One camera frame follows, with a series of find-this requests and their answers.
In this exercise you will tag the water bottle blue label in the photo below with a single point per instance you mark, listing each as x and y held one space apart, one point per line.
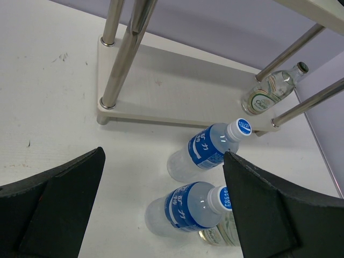
193 207
206 149

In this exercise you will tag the water bottle blue label front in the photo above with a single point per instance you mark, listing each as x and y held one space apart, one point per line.
193 207

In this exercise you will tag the white two-tier shelf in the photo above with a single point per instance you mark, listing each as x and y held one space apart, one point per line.
147 78

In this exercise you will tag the water bottle blue label rear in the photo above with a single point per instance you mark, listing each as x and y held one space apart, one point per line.
206 149

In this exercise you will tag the clear glass bottle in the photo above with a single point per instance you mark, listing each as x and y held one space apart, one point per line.
272 90
224 234

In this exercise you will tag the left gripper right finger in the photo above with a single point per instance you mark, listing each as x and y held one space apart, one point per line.
277 218

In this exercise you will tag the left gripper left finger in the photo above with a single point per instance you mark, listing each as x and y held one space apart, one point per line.
46 215

